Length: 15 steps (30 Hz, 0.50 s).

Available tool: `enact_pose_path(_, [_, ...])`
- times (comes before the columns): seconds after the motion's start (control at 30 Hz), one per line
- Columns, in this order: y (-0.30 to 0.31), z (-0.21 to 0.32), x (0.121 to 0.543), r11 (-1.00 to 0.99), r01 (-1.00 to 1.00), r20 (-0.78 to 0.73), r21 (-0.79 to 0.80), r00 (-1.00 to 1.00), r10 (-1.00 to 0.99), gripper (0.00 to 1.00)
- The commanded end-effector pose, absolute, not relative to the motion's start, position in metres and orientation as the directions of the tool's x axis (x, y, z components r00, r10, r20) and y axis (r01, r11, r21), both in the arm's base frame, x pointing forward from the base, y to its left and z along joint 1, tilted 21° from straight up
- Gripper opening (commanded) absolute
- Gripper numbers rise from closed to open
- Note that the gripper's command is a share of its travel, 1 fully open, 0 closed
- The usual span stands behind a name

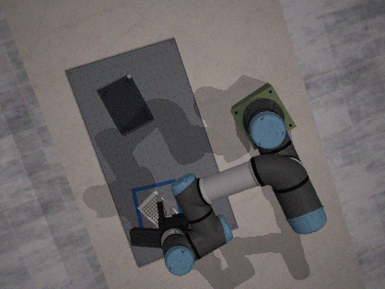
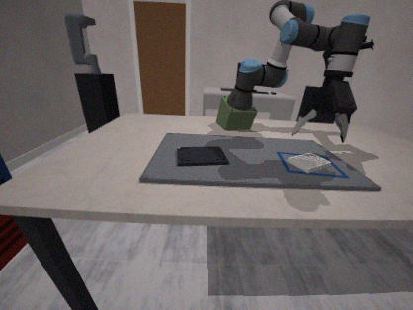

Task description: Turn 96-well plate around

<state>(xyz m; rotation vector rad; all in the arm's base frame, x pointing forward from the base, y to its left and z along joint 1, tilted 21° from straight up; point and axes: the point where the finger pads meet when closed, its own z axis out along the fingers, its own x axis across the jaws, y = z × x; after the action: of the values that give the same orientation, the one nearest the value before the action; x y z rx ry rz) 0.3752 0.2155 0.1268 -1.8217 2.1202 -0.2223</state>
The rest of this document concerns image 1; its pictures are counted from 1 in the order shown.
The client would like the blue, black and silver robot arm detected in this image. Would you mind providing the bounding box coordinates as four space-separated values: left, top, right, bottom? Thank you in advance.
130 98 327 276

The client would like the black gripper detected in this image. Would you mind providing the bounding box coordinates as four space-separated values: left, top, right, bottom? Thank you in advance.
156 193 192 248

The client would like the blue tape outline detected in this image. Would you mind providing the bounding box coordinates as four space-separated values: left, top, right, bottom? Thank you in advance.
132 179 182 227

